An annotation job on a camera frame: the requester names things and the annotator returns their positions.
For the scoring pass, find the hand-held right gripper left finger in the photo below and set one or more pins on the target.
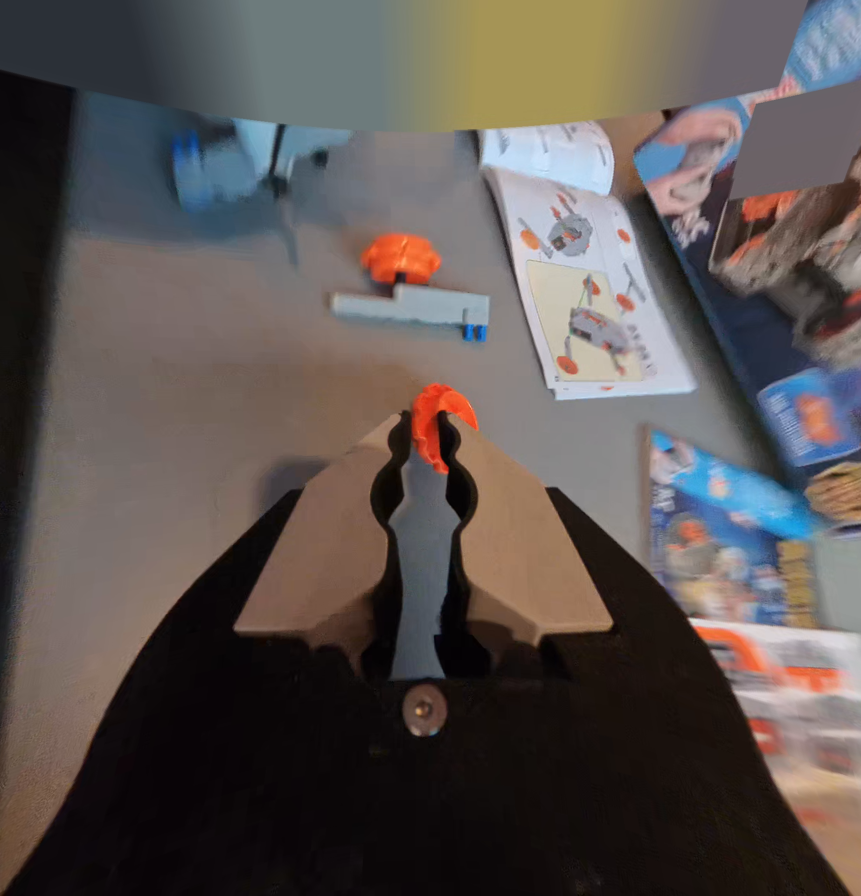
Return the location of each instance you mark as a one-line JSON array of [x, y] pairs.
[[311, 560]]

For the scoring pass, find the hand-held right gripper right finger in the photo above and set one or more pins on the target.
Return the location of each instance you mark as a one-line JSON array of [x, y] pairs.
[[528, 560]]

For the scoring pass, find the orange toy gear wheel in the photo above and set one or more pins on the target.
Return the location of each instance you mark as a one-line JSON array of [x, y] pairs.
[[427, 420]]

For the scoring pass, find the grey beam with orange wheel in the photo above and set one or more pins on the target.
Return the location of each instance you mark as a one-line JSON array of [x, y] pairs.
[[416, 304]]

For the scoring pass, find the blue printed leaflet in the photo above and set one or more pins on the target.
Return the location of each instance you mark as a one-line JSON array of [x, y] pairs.
[[724, 532]]

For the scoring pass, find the open instruction booklet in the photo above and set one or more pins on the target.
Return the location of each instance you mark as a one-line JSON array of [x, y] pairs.
[[591, 294]]

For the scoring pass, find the white orange printed booklet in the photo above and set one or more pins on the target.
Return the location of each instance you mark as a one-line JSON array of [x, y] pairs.
[[801, 700]]

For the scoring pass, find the blue toy box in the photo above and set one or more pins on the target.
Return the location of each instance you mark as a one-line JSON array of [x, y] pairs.
[[742, 329]]

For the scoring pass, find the grey brick toy model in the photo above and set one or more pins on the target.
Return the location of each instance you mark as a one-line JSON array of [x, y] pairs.
[[206, 175]]

